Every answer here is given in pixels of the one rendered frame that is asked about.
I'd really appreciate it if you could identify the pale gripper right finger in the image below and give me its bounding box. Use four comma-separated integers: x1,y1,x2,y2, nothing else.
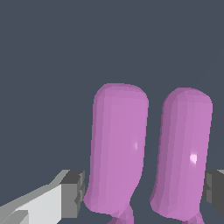
203,168,224,219

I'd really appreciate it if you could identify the pink two-lobed object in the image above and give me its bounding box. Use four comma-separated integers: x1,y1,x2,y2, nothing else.
82,82,214,224

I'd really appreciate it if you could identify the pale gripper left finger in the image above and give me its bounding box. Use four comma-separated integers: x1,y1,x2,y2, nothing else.
0,169,87,224

